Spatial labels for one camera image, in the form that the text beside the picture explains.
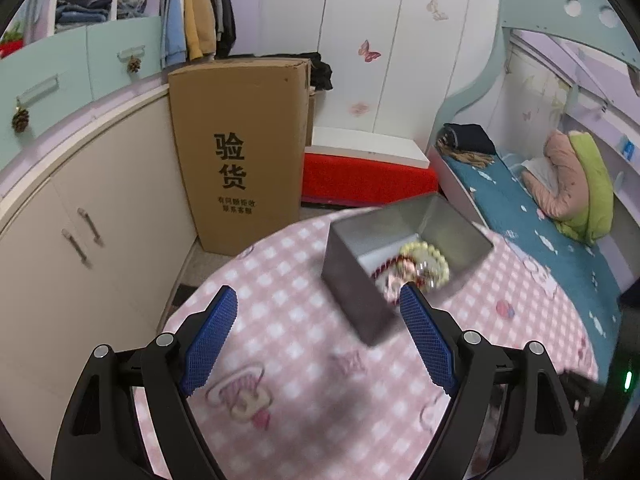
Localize pink pillow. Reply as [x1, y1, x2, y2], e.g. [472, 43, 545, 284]
[521, 131, 589, 221]

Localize pink checkered tablecloth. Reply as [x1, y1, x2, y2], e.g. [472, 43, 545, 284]
[164, 216, 598, 479]

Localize white bench board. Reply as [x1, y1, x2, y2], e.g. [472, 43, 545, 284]
[305, 127, 430, 169]

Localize hanging clothes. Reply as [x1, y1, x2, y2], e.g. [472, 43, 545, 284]
[160, 0, 236, 68]

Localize dark purple metal box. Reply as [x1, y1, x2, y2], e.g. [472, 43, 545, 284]
[321, 193, 494, 347]

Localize mint drawer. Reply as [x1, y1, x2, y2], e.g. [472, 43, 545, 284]
[0, 27, 92, 166]
[87, 16, 162, 100]

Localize black clothes pile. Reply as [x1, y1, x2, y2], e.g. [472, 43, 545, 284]
[265, 52, 333, 91]

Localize jewelry in box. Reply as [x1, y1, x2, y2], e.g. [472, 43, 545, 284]
[371, 240, 451, 306]

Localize folded dark clothes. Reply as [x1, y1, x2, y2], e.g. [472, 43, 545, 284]
[439, 122, 497, 155]

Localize tan fringed scarf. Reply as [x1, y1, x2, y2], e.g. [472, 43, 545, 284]
[436, 139, 495, 169]

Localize large cardboard box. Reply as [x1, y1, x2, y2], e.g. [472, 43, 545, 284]
[168, 58, 310, 256]

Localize mint drawer front right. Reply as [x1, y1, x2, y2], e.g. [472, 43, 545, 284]
[87, 16, 162, 100]

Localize pinecone ornament right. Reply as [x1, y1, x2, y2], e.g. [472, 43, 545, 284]
[127, 56, 141, 74]

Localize pinecone ornament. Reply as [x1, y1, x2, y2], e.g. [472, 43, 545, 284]
[127, 56, 141, 74]
[11, 107, 29, 134]

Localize pinecone ornament left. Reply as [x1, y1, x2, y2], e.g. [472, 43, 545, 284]
[11, 107, 29, 134]

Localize cream cabinet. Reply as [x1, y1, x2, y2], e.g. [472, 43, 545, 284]
[1, 88, 195, 476]

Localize mint bed frame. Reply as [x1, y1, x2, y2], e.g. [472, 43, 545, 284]
[430, 0, 639, 143]

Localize teal patterned bed sheet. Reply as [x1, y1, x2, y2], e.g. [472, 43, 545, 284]
[442, 156, 620, 382]

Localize red bench cushion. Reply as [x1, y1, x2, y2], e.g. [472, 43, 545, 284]
[302, 154, 439, 207]

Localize green blanket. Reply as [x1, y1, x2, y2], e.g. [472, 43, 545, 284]
[554, 130, 614, 246]

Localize mint drawer front left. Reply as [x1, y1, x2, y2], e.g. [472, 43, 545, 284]
[0, 27, 92, 166]

